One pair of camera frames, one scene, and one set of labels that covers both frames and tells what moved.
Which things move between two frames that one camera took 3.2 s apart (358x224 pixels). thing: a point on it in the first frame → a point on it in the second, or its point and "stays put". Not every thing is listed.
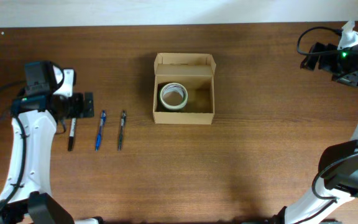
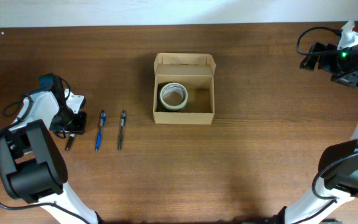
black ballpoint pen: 122,124 stays put
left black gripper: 87,104 → 74,123
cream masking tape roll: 173,96 stays put
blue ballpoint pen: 103,119 stays put
